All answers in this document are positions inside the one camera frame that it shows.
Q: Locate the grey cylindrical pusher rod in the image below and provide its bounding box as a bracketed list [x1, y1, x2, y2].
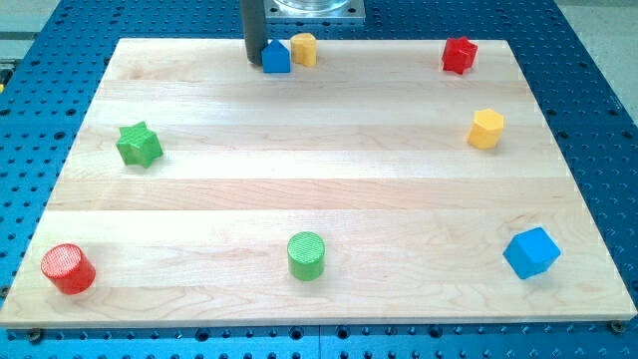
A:
[239, 0, 268, 67]

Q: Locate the green star block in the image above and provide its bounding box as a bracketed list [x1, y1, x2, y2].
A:
[116, 122, 163, 168]

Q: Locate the yellow heart block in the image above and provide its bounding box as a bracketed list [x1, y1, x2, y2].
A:
[290, 33, 317, 67]

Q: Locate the blue cube block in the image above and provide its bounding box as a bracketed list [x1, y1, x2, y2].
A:
[502, 226, 561, 279]

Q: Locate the light wooden board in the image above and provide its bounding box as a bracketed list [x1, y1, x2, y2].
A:
[1, 38, 636, 328]

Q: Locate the red cylinder block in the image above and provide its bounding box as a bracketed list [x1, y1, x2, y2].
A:
[41, 243, 97, 295]

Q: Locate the green cylinder block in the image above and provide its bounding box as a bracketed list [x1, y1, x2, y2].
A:
[287, 231, 326, 281]

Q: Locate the blue house-shaped block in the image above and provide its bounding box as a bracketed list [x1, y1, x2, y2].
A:
[261, 39, 291, 73]

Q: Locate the red star block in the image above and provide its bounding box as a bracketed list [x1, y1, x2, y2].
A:
[442, 37, 479, 75]

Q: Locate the blue perforated metal table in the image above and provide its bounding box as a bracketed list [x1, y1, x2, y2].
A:
[1, 1, 637, 358]

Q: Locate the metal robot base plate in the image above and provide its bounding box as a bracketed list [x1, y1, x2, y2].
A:
[263, 0, 366, 24]

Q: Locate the yellow hexagon block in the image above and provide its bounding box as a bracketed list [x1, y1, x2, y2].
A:
[468, 109, 504, 150]

